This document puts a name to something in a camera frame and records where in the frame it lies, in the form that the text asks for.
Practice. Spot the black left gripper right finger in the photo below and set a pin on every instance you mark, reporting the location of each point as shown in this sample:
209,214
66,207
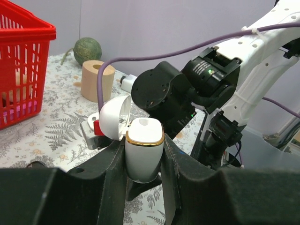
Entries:
197,195

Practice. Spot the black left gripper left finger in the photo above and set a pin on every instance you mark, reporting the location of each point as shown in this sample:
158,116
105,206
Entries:
92,193

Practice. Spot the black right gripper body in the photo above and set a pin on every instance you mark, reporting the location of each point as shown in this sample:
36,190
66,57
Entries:
174,116

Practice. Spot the white earbud charging case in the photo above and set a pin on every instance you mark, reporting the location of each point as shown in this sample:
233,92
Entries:
144,138

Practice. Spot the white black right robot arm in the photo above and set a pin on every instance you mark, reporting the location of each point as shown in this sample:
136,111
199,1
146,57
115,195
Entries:
204,108

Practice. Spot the black earbud charging case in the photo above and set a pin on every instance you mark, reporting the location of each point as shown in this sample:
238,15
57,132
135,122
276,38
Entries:
36,164

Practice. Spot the white plastic bottle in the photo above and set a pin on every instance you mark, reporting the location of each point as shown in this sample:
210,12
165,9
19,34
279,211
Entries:
126,82

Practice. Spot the green melon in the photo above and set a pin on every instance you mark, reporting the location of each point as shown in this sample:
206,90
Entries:
85,49

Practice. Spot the cream plush toy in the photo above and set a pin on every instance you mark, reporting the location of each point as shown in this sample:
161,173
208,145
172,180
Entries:
14,89

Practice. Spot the red plastic shopping basket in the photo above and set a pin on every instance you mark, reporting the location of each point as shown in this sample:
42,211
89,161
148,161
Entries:
24,46

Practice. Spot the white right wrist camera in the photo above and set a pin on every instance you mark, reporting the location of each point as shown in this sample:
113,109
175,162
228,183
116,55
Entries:
93,141

